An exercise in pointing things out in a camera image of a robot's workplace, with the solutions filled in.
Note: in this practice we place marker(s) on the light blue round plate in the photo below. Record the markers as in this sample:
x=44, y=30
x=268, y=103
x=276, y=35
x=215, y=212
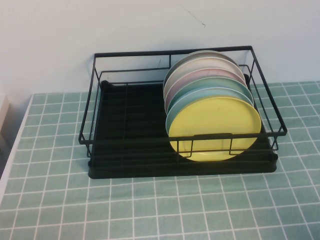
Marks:
x=175, y=110

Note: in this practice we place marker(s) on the teal green round plate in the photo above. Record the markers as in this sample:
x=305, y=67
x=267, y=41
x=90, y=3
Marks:
x=212, y=83

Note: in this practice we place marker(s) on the black plastic drip tray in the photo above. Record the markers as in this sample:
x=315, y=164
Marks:
x=130, y=172

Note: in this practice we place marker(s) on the yellow round plate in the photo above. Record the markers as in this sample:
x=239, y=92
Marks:
x=215, y=125

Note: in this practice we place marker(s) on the pink round plate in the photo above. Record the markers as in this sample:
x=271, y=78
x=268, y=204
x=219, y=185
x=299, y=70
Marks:
x=212, y=72

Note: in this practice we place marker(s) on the green checked tablecloth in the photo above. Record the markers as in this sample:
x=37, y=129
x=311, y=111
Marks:
x=160, y=212

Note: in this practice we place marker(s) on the cream white round plate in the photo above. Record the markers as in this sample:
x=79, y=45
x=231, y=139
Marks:
x=200, y=63

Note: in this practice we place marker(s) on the grey beige round plate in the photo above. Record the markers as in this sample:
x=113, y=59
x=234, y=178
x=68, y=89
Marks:
x=207, y=54

